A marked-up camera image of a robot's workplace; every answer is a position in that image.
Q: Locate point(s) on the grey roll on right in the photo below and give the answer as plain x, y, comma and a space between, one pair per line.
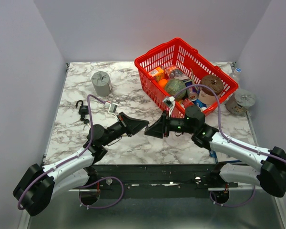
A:
240, 101

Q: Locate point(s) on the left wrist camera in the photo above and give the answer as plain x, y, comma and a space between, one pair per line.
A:
112, 107

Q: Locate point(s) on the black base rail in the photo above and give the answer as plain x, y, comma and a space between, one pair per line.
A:
153, 181

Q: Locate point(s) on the red bull drink can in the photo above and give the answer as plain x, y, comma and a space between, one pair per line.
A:
193, 93

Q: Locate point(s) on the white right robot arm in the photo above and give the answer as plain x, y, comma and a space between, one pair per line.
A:
265, 167

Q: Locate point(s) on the orange yellow snack box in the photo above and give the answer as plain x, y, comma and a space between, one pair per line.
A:
157, 74

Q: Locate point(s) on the brown wrapped toilet roll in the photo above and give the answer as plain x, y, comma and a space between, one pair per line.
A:
212, 84

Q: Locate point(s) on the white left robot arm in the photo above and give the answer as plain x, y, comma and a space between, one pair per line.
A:
40, 184

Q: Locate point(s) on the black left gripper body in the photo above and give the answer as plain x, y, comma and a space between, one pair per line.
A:
121, 129

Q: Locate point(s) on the orange ball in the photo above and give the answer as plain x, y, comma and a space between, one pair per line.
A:
162, 83

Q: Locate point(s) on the black headed key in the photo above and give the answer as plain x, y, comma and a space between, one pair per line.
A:
85, 121

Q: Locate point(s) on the clear water bottle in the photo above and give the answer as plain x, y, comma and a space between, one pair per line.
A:
235, 75

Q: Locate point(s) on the clear plastic snack bag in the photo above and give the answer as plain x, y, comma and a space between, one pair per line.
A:
173, 71

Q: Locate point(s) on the blue razor package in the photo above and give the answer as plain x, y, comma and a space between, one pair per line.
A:
213, 155

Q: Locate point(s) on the grey wrapped toilet roll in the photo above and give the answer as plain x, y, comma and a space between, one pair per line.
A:
102, 83

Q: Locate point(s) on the black padlock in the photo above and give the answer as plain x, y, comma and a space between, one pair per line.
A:
83, 109

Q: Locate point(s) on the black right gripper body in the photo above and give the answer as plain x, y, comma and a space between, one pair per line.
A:
174, 124

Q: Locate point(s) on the green netted melon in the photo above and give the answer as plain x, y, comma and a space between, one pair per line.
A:
174, 86

